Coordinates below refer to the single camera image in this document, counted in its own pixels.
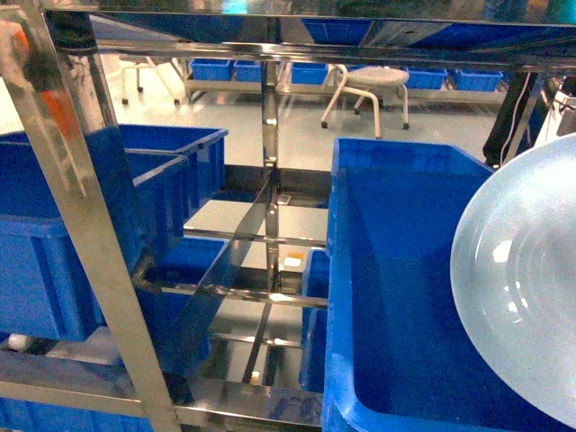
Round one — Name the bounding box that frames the light blue oval tray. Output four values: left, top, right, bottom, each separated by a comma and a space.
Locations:
450, 134, 575, 427

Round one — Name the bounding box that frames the blue crate on shelf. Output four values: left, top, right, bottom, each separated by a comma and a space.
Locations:
322, 138, 563, 431

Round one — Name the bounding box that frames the stainless steel shelf cart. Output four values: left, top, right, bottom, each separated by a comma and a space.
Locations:
1, 1, 575, 431

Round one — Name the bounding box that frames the blue crate left rear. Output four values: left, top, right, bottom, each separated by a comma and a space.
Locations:
120, 124, 229, 221

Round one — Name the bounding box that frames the white round stool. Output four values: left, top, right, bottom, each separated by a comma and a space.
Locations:
320, 64, 410, 140

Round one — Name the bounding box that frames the blue crate left front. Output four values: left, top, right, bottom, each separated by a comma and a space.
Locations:
1, 132, 188, 342

